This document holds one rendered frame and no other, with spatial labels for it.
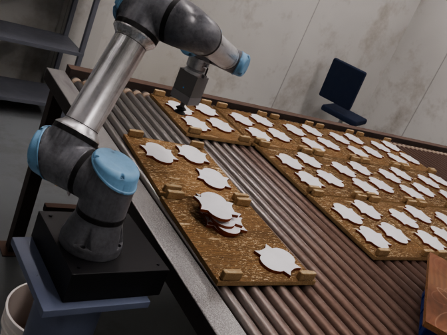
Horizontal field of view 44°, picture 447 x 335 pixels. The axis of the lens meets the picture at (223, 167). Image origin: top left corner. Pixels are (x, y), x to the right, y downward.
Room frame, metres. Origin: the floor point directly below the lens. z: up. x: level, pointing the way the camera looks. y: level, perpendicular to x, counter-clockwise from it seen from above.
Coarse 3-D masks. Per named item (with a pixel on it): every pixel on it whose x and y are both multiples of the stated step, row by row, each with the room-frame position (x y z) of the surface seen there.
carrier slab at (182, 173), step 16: (128, 144) 1.86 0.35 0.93; (144, 144) 1.91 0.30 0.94; (160, 144) 1.97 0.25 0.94; (176, 144) 2.04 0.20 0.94; (144, 160) 1.77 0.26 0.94; (208, 160) 2.02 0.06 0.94; (160, 176) 1.70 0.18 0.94; (176, 176) 1.75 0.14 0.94; (192, 176) 1.81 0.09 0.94; (224, 176) 1.93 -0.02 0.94; (160, 192) 1.59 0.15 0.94; (192, 192) 1.69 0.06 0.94; (224, 192) 1.79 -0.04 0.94; (240, 192) 1.85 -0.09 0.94
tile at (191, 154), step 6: (180, 150) 1.97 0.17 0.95; (186, 150) 1.99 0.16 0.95; (192, 150) 2.02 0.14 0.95; (198, 150) 2.05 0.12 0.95; (180, 156) 1.94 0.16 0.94; (186, 156) 1.94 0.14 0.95; (192, 156) 1.96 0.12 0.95; (198, 156) 1.99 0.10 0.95; (204, 156) 2.01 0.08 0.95; (192, 162) 1.92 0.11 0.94; (198, 162) 1.93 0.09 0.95; (204, 162) 1.97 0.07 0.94
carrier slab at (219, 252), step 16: (176, 208) 1.53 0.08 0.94; (192, 208) 1.58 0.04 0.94; (240, 208) 1.72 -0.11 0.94; (176, 224) 1.46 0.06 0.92; (192, 224) 1.48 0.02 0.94; (256, 224) 1.65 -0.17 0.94; (192, 240) 1.39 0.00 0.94; (208, 240) 1.43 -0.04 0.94; (224, 240) 1.47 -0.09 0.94; (240, 240) 1.51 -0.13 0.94; (256, 240) 1.55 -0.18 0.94; (272, 240) 1.59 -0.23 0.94; (208, 256) 1.34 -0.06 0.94; (224, 256) 1.38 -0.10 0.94; (240, 256) 1.41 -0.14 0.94; (256, 256) 1.45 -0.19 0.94; (208, 272) 1.28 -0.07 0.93; (256, 272) 1.37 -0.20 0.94
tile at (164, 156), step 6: (150, 144) 1.90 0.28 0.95; (156, 144) 1.93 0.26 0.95; (144, 150) 1.84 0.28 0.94; (150, 150) 1.85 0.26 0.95; (156, 150) 1.87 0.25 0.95; (162, 150) 1.90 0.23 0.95; (168, 150) 1.92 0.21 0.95; (150, 156) 1.81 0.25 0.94; (156, 156) 1.82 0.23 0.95; (162, 156) 1.84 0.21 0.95; (168, 156) 1.87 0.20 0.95; (162, 162) 1.80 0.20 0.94; (168, 162) 1.81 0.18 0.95
